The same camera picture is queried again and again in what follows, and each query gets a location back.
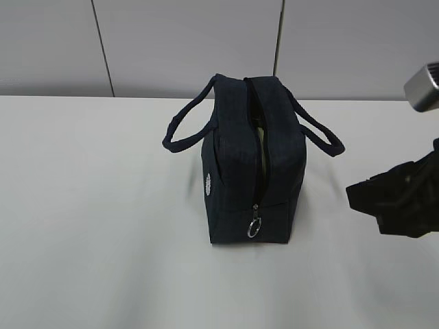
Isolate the glass container green lid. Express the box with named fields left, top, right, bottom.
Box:
left=252, top=114, right=266, bottom=176

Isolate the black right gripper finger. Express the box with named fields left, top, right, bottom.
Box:
left=346, top=161, right=415, bottom=216

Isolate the dark blue lunch bag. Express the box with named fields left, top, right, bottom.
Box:
left=162, top=74, right=345, bottom=245

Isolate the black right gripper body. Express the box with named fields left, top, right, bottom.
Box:
left=377, top=138, right=438, bottom=239

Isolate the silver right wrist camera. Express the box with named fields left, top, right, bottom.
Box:
left=403, top=62, right=438, bottom=112

